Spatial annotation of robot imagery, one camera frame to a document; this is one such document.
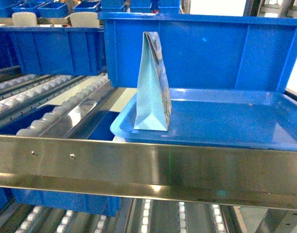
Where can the blue crate on lower shelf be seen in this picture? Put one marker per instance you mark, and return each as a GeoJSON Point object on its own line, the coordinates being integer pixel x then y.
{"type": "Point", "coordinates": [93, 204]}

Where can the large blue crate behind tray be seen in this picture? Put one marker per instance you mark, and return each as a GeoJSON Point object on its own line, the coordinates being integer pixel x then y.
{"type": "Point", "coordinates": [205, 52]}

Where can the steel shelf front beam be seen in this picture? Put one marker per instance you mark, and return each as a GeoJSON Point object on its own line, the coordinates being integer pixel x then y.
{"type": "Point", "coordinates": [229, 176]}

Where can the grey chair left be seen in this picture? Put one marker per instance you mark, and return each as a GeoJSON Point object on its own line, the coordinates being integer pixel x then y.
{"type": "Point", "coordinates": [24, 19]}

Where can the grey chair right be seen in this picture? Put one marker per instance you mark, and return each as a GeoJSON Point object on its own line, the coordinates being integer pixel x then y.
{"type": "Point", "coordinates": [84, 20]}

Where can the grey chair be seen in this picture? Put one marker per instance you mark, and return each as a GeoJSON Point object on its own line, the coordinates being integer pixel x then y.
{"type": "Point", "coordinates": [84, 20]}
{"type": "Point", "coordinates": [24, 19]}

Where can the blue crate on left rollers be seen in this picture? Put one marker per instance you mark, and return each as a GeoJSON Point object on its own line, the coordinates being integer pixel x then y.
{"type": "Point", "coordinates": [58, 51]}

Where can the flower gift bag light blue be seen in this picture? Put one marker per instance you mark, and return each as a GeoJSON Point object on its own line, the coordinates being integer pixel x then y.
{"type": "Point", "coordinates": [153, 102]}

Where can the blue plastic tray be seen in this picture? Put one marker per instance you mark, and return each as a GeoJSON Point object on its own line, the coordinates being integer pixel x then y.
{"type": "Point", "coordinates": [220, 118]}

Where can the white roller conveyor track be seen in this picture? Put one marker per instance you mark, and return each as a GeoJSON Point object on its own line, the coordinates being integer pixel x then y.
{"type": "Point", "coordinates": [39, 126]}

